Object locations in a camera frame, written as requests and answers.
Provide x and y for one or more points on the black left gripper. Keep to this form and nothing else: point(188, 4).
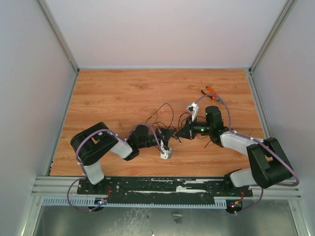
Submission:
point(164, 135)

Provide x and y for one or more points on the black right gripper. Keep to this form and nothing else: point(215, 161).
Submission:
point(190, 127)

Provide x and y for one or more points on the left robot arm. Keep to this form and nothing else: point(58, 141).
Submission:
point(93, 143)

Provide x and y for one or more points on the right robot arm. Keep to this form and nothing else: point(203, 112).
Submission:
point(269, 164)

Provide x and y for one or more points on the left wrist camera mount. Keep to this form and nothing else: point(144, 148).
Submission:
point(166, 150)

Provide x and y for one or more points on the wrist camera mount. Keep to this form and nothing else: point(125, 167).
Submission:
point(193, 109)
point(166, 150)

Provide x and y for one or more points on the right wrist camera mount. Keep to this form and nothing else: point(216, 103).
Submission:
point(193, 109)

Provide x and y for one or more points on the orange handled pliers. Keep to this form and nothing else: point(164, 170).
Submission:
point(213, 96)

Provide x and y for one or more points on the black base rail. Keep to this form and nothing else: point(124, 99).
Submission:
point(162, 190)

